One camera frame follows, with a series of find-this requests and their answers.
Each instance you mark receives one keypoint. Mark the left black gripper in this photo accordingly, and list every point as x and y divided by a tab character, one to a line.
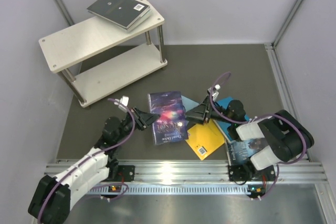
142	119

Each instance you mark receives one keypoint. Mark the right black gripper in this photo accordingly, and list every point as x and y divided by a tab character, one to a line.
199	113

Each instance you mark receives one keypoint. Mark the light blue cat book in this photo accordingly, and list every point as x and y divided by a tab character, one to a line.
188	104

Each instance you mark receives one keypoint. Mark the purple Robinson Crusoe book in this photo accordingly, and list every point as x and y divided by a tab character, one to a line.
171	126

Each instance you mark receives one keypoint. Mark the blue paperback book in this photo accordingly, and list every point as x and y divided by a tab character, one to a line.
227	112

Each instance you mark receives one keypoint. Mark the pale green book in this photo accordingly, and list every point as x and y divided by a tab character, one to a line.
131	13

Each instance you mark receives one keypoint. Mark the black shiny book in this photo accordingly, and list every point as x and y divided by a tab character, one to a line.
106	9

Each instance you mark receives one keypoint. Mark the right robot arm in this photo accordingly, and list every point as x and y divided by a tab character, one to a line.
285	136

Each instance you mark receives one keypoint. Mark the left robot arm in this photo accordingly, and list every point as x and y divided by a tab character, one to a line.
55	196

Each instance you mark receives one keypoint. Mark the yellow book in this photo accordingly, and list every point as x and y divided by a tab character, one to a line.
205	139

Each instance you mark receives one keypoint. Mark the dark blue castle book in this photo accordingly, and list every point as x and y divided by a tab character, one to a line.
239	152

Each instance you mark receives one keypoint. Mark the white two-tier shelf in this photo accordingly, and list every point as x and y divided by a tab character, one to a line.
95	58

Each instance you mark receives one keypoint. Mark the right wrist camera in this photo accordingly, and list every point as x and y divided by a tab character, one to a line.
214	92

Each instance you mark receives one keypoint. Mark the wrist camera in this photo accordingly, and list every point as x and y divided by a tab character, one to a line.
214	92
122	103

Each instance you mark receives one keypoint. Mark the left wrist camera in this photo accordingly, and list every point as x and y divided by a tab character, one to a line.
122	103

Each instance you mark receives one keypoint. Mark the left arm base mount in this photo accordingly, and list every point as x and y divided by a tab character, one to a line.
121	173

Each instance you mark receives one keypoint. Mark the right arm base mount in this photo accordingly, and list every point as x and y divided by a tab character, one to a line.
243	173

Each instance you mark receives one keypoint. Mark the slotted cable duct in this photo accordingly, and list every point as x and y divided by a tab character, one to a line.
143	189

